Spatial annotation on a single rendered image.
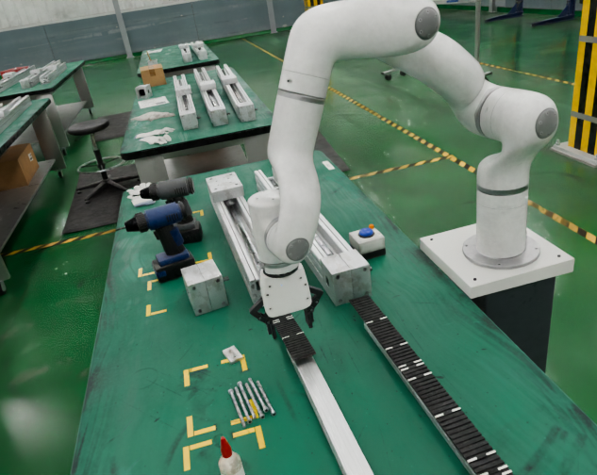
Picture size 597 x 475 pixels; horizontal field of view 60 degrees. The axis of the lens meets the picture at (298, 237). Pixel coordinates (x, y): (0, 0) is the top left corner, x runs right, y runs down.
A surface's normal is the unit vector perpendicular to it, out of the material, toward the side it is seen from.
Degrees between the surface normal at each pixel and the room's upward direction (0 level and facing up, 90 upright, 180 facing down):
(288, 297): 90
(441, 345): 0
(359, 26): 79
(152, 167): 90
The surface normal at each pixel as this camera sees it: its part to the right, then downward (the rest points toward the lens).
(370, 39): -0.23, 0.59
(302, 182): 0.44, -0.36
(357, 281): 0.29, 0.40
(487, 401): -0.14, -0.88
